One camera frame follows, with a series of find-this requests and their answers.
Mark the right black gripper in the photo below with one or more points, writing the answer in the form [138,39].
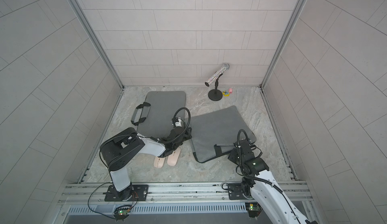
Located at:
[232,154]

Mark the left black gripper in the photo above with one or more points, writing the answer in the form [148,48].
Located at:
[189,134]

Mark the pink computer mouse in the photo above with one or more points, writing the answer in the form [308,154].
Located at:
[159,162]
[173,158]

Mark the grey laptop bag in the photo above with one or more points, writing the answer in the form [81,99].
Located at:
[153,118]
[214,134]

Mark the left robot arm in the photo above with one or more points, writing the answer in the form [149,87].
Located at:
[119,150]

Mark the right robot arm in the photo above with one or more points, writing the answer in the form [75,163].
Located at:
[259,184]

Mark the black microphone stand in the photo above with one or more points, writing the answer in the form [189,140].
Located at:
[215,94]

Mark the right circuit board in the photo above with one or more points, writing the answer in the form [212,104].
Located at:
[253,209]

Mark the circuit board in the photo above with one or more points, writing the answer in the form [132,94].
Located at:
[122,212]
[253,209]

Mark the pink yellow toy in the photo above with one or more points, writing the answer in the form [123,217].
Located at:
[228,92]

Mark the glitter microphone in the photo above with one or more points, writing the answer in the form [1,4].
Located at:
[217,74]

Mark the left circuit board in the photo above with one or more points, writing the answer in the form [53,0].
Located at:
[122,212]

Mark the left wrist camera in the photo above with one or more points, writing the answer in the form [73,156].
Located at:
[178,122]

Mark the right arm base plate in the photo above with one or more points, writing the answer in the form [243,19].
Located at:
[239,191]

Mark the aluminium mounting rail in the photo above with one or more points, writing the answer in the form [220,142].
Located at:
[179,192]

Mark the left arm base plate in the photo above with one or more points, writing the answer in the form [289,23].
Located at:
[131,193]

